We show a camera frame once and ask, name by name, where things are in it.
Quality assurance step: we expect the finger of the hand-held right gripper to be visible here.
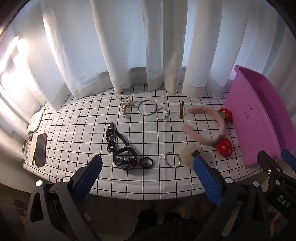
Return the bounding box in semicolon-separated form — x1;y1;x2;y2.
257;151;286;189
280;149;296;172

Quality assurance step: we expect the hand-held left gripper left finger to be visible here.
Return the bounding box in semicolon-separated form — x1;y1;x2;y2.
24;155;103;241

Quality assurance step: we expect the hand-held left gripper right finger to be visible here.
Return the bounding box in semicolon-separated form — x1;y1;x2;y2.
193;156;274;241

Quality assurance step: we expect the beige fluffy hair clip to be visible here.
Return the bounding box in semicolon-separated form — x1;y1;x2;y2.
180;144;205;168

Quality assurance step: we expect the black wrist watch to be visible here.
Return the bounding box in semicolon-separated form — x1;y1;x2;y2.
113;130;139;170

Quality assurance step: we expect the medium silver bangle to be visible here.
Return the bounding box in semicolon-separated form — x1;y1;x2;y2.
164;152;181;168

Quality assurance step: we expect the pink plastic bin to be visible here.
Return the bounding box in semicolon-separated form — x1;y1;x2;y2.
224;65;296;168

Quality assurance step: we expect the pink strawberry headband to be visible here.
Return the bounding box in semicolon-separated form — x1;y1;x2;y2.
182;106;233;158

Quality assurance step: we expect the black hair tie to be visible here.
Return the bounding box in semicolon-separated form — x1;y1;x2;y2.
138;156;154;169

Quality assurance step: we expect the pearl hair claw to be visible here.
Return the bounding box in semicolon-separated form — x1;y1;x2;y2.
115;95;133;118

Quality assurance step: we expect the small silver bangle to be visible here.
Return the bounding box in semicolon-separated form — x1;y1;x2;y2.
156;108;168;120

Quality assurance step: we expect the large silver bangle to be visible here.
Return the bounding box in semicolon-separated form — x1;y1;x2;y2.
138;100;158;116

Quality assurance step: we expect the person's right hand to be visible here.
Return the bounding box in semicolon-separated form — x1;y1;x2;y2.
270;213;284;236

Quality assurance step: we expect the black white checkered tablecloth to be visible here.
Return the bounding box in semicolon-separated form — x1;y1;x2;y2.
23;83;285;201

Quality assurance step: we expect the phone in red case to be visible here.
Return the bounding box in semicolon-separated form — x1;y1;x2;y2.
35;133;48;166

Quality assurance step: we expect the person's dark clothing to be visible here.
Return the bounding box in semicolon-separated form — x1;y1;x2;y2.
102;204;220;241

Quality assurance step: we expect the white flat device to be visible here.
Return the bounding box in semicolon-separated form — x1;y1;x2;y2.
28;112;43;133

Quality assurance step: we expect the white curtain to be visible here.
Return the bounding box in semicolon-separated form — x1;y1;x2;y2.
11;0;296;111

